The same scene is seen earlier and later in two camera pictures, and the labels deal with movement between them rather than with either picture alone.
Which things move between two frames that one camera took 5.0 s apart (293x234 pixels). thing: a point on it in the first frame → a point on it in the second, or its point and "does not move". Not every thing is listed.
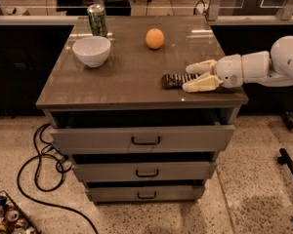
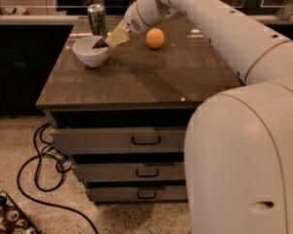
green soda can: x=98 y=19 does not move
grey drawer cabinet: x=129 y=138 does not move
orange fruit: x=154 y=38 does not move
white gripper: x=229 y=70 → x=132 y=19
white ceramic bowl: x=93 y=50 does not move
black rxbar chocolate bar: x=177 y=81 → x=101 y=44
